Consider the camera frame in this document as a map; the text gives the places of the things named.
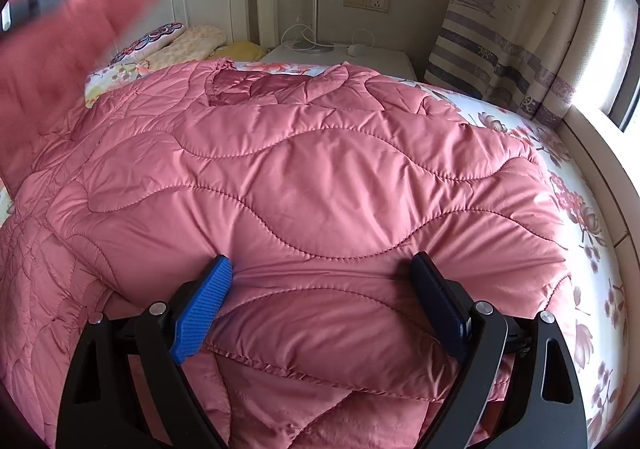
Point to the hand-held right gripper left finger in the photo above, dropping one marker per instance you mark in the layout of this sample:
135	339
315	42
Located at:
205	304

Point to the colourful patterned pillow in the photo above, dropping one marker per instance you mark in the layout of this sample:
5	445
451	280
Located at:
150	41

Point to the striped printed curtain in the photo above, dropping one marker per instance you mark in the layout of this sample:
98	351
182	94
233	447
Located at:
500	29

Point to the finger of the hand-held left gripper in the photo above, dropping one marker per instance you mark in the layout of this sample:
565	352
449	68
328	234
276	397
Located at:
40	4

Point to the cream textured pillow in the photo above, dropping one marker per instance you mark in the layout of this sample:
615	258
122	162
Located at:
195	41

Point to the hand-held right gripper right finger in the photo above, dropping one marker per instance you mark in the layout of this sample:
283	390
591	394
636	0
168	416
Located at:
440	304

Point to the white nightstand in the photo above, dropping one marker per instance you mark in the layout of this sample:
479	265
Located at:
385	61

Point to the yellow pillow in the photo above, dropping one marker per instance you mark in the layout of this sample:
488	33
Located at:
245	50

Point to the small white charger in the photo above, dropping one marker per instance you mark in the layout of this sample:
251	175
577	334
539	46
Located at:
357	49

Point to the floral bed sheet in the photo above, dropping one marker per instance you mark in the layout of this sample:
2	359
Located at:
590	279

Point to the window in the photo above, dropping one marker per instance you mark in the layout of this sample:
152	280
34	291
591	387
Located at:
631	79

